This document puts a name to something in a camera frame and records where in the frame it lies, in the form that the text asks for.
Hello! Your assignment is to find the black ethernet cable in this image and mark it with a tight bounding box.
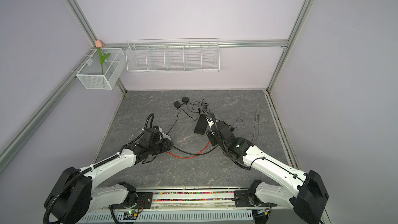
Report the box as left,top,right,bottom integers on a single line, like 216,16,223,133
171,117,245,157

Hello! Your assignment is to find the red ethernet cable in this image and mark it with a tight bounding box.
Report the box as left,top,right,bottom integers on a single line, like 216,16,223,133
166,139,211,160

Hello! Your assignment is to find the black power cable with plug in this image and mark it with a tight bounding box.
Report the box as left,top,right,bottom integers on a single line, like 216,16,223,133
166,108,200,136

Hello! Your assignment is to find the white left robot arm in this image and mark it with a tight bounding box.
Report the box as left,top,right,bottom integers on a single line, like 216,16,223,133
43,113,173,224

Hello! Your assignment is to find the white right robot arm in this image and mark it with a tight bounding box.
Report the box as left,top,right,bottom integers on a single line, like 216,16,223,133
206,114,329,224

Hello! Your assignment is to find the black power adapter near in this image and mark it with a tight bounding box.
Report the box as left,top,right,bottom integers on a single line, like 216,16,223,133
173,101,182,109

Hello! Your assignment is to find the black power adapter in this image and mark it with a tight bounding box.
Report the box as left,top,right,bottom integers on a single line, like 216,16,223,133
182,97,190,103
173,101,182,109

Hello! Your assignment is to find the black power adapter far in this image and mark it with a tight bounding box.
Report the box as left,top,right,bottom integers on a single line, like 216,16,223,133
182,97,190,103

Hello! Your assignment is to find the white mesh box basket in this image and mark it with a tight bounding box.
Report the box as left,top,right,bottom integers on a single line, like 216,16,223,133
77,48,126,90

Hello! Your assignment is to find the pink artificial tulip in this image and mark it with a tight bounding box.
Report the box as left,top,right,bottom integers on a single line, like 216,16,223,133
95,40,110,75

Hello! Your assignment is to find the white wire wall basket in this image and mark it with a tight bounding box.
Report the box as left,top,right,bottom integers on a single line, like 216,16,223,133
126,38,220,73

